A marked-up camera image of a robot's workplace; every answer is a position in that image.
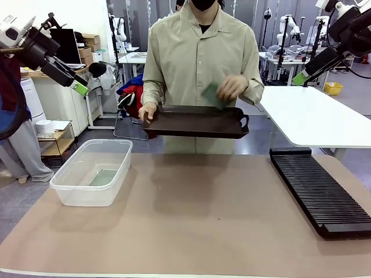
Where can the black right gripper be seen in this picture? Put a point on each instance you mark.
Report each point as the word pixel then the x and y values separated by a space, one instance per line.
pixel 321 60

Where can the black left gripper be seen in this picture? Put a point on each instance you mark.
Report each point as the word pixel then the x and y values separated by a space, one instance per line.
pixel 56 72

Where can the green perforated circuit board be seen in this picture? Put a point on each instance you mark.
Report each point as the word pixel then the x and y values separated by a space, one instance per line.
pixel 211 94
pixel 103 177

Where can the dark brown plastic tray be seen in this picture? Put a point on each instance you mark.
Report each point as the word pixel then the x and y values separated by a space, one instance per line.
pixel 197 124

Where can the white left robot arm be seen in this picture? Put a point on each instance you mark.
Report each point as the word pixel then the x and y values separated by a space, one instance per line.
pixel 14 23

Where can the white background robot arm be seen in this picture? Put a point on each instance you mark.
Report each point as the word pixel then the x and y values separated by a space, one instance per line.
pixel 122 30
pixel 282 32

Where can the person's left forearm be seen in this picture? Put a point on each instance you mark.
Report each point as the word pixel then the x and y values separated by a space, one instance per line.
pixel 255 92

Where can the person's right forearm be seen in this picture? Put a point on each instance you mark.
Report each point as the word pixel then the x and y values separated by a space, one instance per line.
pixel 152 92

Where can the person's left hand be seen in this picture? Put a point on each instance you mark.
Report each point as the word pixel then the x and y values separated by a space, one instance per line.
pixel 233 85

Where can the person's right hand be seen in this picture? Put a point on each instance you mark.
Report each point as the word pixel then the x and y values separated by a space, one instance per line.
pixel 147 111

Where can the brown cardboard box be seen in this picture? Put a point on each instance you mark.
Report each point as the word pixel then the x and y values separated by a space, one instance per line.
pixel 85 52
pixel 87 60
pixel 91 38

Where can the black cap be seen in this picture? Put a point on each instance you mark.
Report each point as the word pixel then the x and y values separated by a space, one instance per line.
pixel 97 69

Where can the white cabinet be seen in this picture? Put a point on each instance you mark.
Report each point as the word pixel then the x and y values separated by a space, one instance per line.
pixel 58 98

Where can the grey white garment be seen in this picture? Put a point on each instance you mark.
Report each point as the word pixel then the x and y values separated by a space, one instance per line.
pixel 107 79

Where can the yellow plastic basket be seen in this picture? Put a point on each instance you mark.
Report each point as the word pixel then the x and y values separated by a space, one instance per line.
pixel 333 89

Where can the black computer monitor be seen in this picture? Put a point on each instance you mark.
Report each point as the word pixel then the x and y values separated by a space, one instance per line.
pixel 66 46

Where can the white air purifier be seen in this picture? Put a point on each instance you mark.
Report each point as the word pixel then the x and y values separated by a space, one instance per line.
pixel 33 98

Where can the black tripod pole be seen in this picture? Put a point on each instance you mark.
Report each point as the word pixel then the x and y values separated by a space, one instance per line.
pixel 319 32

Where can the round white device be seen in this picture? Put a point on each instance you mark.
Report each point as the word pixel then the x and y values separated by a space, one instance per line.
pixel 45 127

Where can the red blue clothes pile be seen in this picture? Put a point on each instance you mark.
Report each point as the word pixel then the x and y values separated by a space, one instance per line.
pixel 134 92

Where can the white background desk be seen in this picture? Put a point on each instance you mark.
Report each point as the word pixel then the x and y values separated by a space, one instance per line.
pixel 133 59

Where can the small wooden metal shelf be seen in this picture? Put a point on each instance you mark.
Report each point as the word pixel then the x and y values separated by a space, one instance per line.
pixel 58 144

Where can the black lamp stand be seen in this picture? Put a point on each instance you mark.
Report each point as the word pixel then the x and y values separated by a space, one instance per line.
pixel 267 14

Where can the bystander in grey trousers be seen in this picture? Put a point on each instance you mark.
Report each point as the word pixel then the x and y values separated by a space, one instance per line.
pixel 23 150

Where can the clear plastic storage box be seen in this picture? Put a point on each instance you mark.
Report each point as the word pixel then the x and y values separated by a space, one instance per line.
pixel 66 185

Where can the person's beige shirt torso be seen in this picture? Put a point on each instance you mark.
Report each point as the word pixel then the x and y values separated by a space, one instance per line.
pixel 197 58

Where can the black slotted PCB rack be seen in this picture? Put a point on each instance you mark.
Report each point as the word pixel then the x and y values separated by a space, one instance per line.
pixel 316 191

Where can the black face mask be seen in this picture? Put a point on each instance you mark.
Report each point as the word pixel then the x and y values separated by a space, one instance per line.
pixel 204 4

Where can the black left wrist mount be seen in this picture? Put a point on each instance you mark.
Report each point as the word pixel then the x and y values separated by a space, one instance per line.
pixel 37 49

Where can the black wrist mount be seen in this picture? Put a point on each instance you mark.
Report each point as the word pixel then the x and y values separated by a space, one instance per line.
pixel 37 49
pixel 352 32

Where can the black right wrist mount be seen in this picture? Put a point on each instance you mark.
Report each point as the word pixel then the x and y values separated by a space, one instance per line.
pixel 352 32

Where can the metal chair frame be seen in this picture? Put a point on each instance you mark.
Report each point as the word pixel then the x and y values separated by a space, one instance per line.
pixel 130 136

